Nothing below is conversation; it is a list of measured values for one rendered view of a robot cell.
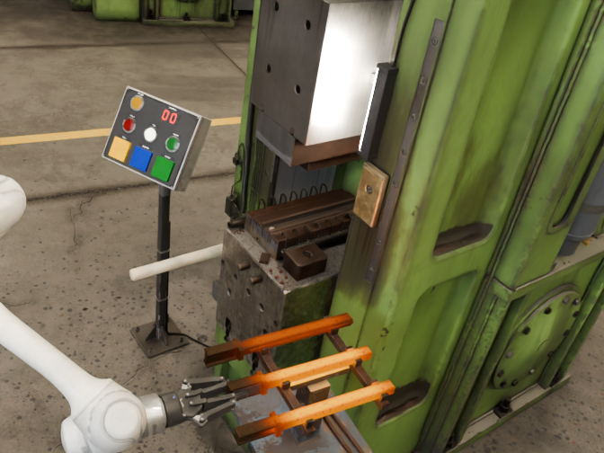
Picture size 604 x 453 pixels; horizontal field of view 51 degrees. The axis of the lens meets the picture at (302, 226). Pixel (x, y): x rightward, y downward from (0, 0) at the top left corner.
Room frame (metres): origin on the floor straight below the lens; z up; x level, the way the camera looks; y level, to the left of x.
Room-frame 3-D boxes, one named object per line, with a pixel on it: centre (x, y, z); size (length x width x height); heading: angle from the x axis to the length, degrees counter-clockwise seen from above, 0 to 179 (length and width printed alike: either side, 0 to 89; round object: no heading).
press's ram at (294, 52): (1.82, -0.05, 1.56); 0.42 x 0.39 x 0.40; 131
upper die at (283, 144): (1.85, -0.03, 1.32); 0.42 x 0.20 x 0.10; 131
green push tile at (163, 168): (1.92, 0.52, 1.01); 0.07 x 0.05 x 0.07; 66
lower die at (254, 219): (1.85, -0.03, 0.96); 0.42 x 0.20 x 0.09; 131
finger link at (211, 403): (0.95, 0.13, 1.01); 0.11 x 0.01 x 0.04; 118
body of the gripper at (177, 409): (0.93, 0.20, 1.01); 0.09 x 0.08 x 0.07; 123
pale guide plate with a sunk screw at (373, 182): (1.56, -0.18, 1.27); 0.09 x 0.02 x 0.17; 41
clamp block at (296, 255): (1.62, -0.03, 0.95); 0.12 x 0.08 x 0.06; 131
